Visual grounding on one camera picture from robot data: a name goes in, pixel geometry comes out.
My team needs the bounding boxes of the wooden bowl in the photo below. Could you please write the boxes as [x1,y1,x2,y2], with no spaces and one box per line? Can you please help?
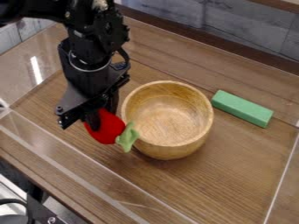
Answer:
[122,80,214,160]

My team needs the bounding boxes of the green rectangular block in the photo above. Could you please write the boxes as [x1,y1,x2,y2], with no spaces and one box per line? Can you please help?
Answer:
[211,90,274,128]

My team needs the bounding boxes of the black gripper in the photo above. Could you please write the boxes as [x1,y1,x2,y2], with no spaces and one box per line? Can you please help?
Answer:
[55,43,131,131]

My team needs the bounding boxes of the red plush strawberry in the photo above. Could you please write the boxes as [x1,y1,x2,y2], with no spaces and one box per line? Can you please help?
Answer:
[84,108,139,153]

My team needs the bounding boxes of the clear acrylic tray walls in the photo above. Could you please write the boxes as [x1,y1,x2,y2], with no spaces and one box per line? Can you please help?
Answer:
[0,5,299,224]

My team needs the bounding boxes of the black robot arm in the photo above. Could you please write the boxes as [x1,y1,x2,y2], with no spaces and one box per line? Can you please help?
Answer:
[0,0,131,130]

